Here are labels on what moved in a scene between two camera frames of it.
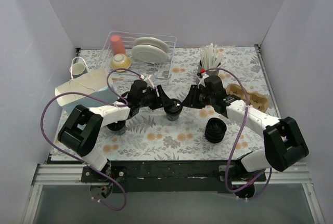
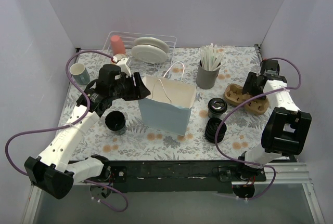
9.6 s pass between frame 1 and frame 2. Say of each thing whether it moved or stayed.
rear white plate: stayed
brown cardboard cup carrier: stayed
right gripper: moved
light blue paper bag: moved
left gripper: moved
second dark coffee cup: stayed
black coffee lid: moved
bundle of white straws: stayed
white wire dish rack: stayed
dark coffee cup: moved
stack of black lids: stayed
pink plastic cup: stayed
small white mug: stayed
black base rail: stayed
